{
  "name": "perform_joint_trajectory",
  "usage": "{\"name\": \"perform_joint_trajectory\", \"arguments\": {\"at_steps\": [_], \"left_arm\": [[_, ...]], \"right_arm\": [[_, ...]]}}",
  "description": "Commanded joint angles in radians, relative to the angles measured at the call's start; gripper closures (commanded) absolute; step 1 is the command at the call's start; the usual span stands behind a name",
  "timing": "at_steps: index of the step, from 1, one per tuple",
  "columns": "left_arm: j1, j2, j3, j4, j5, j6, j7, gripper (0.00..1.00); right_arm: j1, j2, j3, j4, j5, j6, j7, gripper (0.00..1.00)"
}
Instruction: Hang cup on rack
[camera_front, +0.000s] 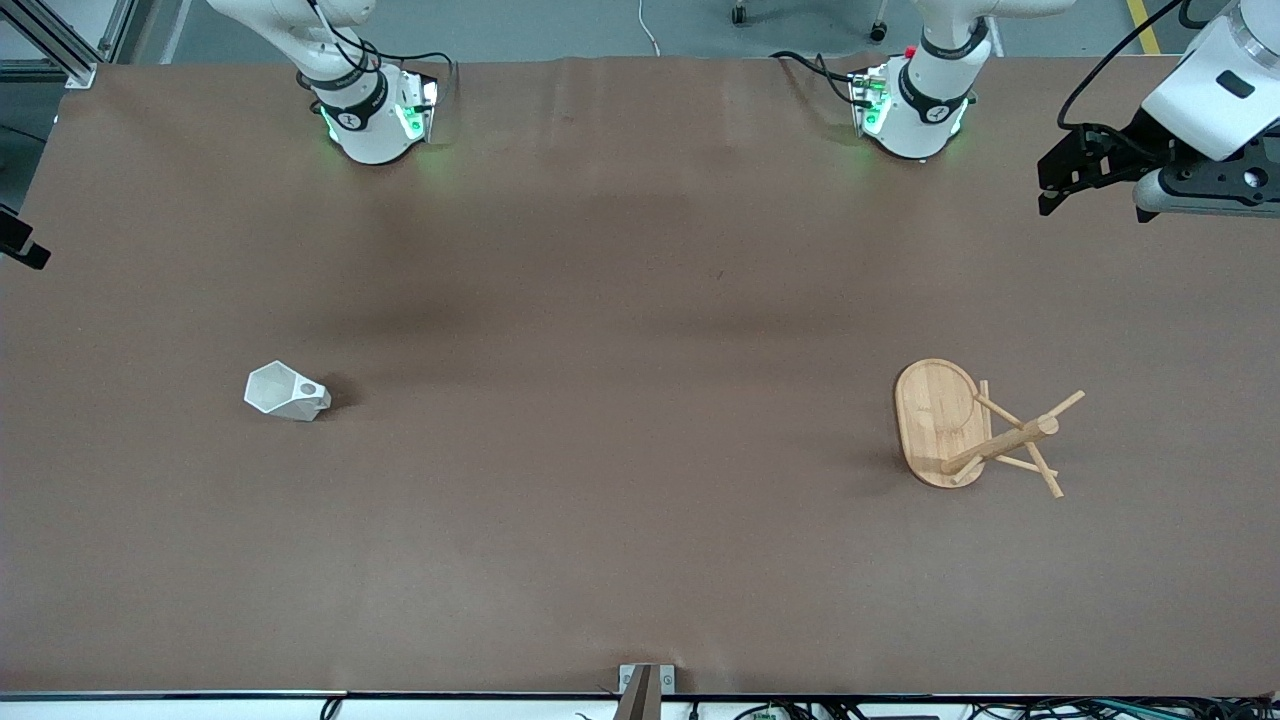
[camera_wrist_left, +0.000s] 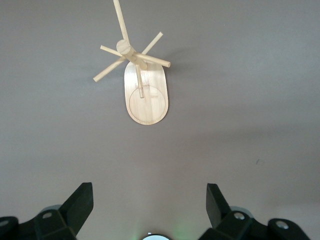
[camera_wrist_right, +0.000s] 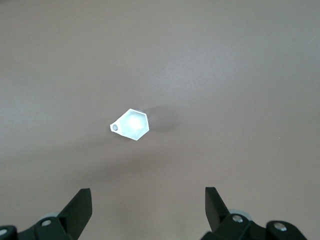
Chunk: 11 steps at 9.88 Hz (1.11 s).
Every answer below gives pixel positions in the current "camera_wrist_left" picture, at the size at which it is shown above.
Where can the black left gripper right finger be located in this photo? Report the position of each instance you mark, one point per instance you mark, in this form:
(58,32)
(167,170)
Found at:
(217,210)

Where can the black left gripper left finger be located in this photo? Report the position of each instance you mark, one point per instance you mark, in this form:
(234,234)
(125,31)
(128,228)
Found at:
(77,207)

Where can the wooden cup rack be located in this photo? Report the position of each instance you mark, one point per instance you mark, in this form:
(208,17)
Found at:
(147,100)

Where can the brown table cover mat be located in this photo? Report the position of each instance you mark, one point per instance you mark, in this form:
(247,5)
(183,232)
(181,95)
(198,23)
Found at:
(50,125)

